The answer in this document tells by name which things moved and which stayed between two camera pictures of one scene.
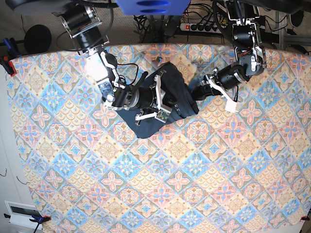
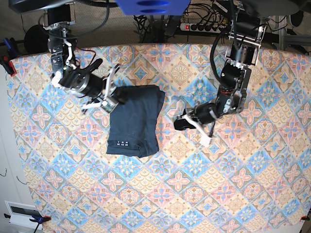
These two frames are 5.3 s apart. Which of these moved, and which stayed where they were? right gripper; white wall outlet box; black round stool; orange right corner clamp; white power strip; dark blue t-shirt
Moved: dark blue t-shirt; right gripper
Stayed: black round stool; orange right corner clamp; white power strip; white wall outlet box
